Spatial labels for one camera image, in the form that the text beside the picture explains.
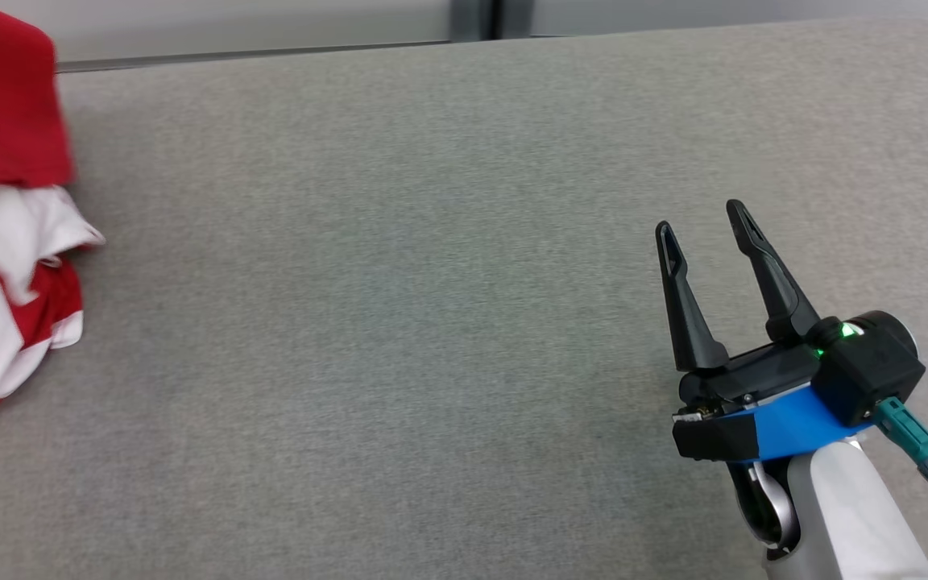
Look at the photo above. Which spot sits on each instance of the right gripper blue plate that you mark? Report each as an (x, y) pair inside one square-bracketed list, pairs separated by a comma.
[(762, 403)]

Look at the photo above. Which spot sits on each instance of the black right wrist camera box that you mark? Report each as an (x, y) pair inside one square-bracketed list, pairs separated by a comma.
[(875, 370)]

